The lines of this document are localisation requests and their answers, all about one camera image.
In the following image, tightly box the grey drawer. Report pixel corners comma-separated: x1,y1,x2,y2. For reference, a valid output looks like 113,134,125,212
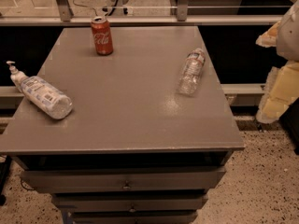
21,166,226,193
72,211,197,224
52,193,207,213

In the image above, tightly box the bottom grey drawer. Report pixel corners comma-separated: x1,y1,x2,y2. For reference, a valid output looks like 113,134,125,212
72,211,197,224

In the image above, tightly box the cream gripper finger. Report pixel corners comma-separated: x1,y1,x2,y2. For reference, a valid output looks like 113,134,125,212
256,21,299,124

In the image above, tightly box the metal railing frame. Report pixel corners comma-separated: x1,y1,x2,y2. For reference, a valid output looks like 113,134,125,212
0,0,296,26

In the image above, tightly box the pump soap bottle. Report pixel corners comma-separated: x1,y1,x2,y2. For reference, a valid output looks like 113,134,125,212
7,61,73,119

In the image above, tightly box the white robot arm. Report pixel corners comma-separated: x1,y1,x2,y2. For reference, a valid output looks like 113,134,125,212
256,1,299,124

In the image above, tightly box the grey drawer cabinet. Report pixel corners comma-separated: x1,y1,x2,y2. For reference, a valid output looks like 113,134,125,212
0,25,246,224

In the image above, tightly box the red coke can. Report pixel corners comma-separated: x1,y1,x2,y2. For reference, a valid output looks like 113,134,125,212
91,16,113,55

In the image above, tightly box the top grey drawer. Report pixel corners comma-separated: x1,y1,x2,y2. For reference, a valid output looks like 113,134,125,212
21,166,226,193

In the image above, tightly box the clear plastic water bottle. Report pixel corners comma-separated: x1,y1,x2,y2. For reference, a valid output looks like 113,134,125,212
178,48,206,96

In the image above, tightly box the middle grey drawer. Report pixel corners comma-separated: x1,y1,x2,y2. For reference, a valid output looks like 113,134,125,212
52,193,207,213

